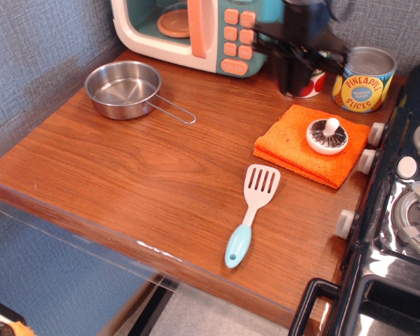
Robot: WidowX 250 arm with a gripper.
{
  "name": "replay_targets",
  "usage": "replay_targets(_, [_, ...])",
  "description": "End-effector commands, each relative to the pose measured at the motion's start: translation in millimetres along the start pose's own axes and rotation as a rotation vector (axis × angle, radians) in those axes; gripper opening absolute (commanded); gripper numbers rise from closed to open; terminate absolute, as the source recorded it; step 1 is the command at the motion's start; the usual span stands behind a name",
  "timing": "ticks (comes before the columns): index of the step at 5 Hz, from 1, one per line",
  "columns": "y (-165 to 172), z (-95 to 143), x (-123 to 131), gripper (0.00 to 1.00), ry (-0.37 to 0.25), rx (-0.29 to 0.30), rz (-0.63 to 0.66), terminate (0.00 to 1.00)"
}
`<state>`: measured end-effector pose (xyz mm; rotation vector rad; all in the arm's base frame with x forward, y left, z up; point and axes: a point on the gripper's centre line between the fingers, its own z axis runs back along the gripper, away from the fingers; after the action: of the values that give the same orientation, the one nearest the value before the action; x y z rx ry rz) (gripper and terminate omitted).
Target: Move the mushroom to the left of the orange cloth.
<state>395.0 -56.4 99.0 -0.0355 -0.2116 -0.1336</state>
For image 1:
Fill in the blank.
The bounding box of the white drain cover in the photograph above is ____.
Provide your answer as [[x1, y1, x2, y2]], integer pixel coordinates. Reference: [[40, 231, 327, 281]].
[[306, 117, 349, 155]]

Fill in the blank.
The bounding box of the orange microwave plate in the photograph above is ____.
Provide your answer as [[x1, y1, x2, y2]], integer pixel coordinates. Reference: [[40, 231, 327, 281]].
[[157, 8, 190, 39]]

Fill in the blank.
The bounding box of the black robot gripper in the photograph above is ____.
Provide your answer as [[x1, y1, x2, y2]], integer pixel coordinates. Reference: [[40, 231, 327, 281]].
[[254, 1, 350, 97]]

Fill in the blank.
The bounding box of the small steel pan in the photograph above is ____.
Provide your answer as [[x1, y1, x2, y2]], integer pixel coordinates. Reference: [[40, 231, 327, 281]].
[[84, 61, 196, 125]]

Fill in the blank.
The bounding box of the tomato sauce can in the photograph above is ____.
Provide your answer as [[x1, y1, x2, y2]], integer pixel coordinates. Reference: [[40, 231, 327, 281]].
[[287, 69, 326, 99]]

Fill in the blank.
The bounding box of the black toy stove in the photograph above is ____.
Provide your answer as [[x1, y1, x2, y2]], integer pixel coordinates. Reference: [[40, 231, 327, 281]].
[[289, 64, 420, 335]]

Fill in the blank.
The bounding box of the orange cloth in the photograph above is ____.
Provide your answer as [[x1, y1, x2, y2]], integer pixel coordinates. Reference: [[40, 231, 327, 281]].
[[253, 105, 371, 189]]

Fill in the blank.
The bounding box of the white spatula teal handle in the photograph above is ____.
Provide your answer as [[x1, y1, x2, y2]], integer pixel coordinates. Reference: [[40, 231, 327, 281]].
[[225, 164, 281, 269]]

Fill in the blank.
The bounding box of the teal toy microwave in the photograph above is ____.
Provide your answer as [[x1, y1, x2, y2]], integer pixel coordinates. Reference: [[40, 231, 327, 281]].
[[111, 1, 284, 78]]

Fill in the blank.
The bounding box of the pineapple slices can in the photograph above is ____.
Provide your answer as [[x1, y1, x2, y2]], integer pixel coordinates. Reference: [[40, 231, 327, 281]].
[[332, 46, 397, 113]]

